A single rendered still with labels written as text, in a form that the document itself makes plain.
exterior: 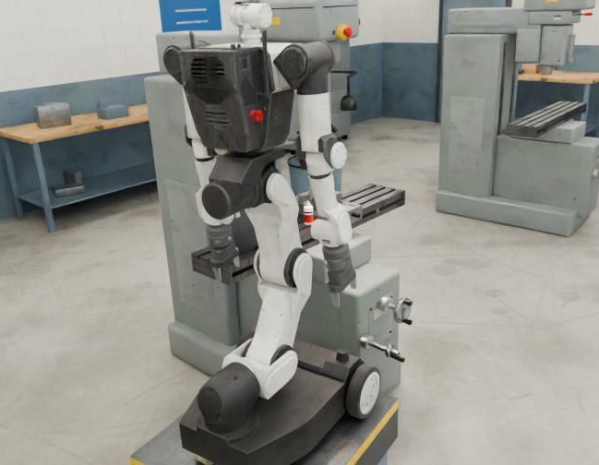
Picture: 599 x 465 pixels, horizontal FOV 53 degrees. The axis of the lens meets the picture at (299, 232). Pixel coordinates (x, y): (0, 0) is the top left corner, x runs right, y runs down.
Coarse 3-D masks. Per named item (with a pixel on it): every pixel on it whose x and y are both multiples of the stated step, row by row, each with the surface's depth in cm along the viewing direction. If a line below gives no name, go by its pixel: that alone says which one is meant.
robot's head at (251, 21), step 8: (240, 8) 177; (248, 8) 174; (256, 8) 173; (264, 8) 174; (232, 16) 178; (240, 16) 177; (248, 16) 174; (256, 16) 173; (264, 16) 175; (240, 24) 180; (248, 24) 177; (256, 24) 175; (264, 24) 175; (248, 32) 177; (256, 32) 178
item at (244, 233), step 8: (240, 216) 245; (232, 224) 242; (240, 224) 246; (248, 224) 249; (240, 232) 247; (248, 232) 250; (240, 240) 248; (248, 240) 251; (256, 240) 255; (240, 248) 249
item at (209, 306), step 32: (160, 96) 295; (160, 128) 303; (160, 160) 311; (192, 160) 292; (160, 192) 320; (192, 192) 300; (192, 224) 308; (192, 288) 325; (224, 288) 306; (192, 320) 336; (224, 320) 314
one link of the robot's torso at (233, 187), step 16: (224, 160) 184; (240, 160) 181; (256, 160) 181; (272, 160) 188; (224, 176) 181; (240, 176) 178; (256, 176) 183; (208, 192) 179; (224, 192) 175; (240, 192) 178; (256, 192) 185; (208, 208) 181; (224, 208) 177; (240, 208) 181
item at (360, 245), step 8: (352, 240) 278; (360, 240) 278; (368, 240) 280; (312, 248) 271; (320, 248) 270; (352, 248) 272; (360, 248) 277; (368, 248) 282; (312, 256) 264; (320, 256) 262; (352, 256) 273; (360, 256) 278; (368, 256) 283; (312, 264) 265; (320, 264) 261; (360, 264) 279; (312, 272) 266; (320, 272) 263; (320, 280) 264; (328, 280) 264
